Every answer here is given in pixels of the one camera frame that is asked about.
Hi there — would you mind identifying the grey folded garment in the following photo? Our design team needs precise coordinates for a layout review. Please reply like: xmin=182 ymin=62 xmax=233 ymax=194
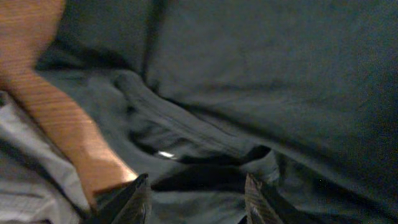
xmin=1 ymin=91 xmax=91 ymax=224

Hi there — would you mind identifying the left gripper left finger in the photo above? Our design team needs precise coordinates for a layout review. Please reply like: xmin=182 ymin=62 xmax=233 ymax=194
xmin=83 ymin=174 xmax=152 ymax=224

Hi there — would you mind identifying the black t-shirt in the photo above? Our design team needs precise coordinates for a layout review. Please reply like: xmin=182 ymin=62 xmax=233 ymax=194
xmin=35 ymin=0 xmax=397 ymax=223

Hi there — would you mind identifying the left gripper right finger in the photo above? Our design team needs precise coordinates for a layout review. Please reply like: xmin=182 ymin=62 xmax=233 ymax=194
xmin=238 ymin=173 xmax=318 ymax=224

